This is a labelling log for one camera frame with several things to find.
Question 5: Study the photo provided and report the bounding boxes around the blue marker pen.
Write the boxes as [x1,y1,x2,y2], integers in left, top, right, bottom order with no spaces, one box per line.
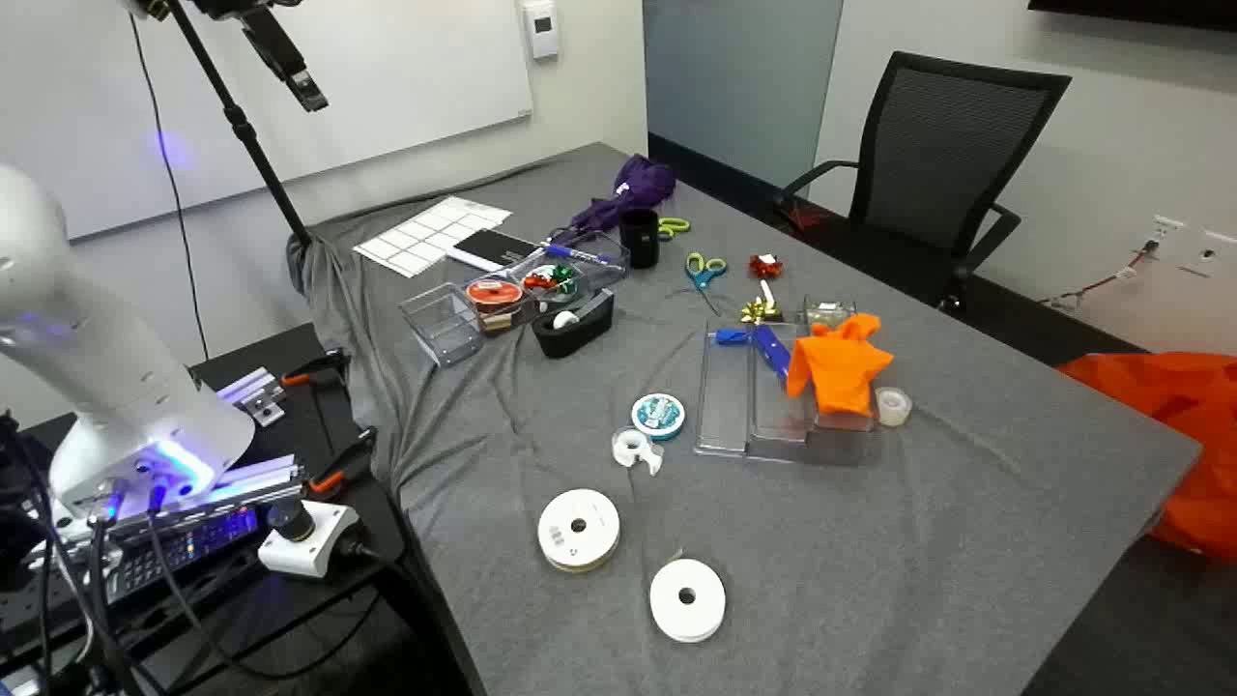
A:
[538,236,629,270]

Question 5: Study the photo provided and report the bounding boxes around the white emergency stop button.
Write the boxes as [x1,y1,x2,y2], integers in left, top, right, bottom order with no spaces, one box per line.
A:
[254,494,364,584]

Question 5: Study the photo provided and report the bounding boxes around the small clear tape roll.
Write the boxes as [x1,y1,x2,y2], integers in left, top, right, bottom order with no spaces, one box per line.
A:
[873,384,916,431]

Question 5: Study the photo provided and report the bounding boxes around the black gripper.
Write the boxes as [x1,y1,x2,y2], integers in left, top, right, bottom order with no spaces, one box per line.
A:
[228,0,332,115]

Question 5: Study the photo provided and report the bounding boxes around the black robot cart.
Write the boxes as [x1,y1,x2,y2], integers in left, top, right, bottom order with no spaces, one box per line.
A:
[0,320,438,696]

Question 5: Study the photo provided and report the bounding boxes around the black tape dispenser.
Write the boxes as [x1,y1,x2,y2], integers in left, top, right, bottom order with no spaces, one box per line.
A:
[529,288,617,363]

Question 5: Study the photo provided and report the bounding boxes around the white green ribbon spool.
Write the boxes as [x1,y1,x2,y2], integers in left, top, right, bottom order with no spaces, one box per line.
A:
[545,258,589,301]

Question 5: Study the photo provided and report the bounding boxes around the silver metal bracket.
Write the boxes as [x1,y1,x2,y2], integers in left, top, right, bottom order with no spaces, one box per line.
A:
[210,363,288,431]

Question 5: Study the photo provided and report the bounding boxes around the silver gift bow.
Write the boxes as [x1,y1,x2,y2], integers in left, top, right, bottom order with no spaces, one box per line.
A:
[803,297,853,333]

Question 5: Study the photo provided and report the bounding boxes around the empty clear plastic box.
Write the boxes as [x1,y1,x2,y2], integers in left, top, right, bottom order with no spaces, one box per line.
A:
[397,278,487,372]

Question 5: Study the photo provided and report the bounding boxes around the white wall outlet plate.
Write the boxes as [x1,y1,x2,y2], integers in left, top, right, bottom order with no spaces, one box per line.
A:
[1148,212,1237,284]

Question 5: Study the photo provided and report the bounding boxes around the black wall television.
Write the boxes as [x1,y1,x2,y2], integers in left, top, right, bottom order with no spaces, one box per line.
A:
[1023,0,1237,39]

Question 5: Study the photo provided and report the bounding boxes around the large blue green scissors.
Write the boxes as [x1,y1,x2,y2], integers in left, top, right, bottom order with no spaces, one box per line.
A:
[680,249,733,315]

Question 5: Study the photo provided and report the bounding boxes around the teal ribbon spool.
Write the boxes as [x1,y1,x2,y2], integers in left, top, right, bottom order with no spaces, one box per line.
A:
[627,392,692,446]

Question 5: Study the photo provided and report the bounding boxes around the purple folded umbrella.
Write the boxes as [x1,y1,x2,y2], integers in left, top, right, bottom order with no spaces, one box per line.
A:
[545,150,680,249]

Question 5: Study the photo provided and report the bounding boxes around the white wall thermostat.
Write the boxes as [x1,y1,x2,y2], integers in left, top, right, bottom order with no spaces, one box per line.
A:
[516,0,564,67]

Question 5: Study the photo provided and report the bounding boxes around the orange ribbon spool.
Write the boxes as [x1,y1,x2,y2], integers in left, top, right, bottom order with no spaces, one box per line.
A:
[461,275,529,337]

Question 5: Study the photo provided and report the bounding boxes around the robot controller box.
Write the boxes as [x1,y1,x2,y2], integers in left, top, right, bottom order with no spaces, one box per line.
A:
[41,448,308,611]

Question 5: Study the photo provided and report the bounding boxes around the gray table cloth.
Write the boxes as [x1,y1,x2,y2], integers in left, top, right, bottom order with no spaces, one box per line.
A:
[281,138,1206,696]

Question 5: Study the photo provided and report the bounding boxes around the small white tape dispenser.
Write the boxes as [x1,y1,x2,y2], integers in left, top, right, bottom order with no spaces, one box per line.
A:
[605,427,668,480]

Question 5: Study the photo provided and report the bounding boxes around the black mesh office chair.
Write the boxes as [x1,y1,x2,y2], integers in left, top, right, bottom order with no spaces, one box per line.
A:
[769,49,1074,319]

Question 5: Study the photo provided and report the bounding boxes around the white label sheet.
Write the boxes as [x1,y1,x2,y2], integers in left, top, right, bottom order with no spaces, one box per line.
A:
[353,192,514,284]

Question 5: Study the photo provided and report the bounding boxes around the clear box of ribbons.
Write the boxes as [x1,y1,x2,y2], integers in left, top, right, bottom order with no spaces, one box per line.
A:
[516,240,632,310]

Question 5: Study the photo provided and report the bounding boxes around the clear acrylic tray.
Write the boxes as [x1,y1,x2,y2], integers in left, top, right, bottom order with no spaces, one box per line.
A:
[692,324,890,467]

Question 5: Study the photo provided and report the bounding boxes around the white whiteboard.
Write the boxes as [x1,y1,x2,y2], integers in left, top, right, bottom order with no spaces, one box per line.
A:
[0,0,538,244]

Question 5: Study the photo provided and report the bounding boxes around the orange bag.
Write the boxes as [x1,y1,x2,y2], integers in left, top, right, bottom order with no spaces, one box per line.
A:
[1058,350,1237,570]

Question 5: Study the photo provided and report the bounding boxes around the black tablet with white edge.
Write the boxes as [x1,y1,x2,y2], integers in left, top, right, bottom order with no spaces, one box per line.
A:
[444,223,545,278]

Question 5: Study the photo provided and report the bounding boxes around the black cup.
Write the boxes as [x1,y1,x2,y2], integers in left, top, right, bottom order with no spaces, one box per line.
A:
[617,204,666,270]

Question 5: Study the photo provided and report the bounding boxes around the black camera tripod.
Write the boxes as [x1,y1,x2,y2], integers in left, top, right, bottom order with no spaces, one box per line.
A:
[163,0,319,256]

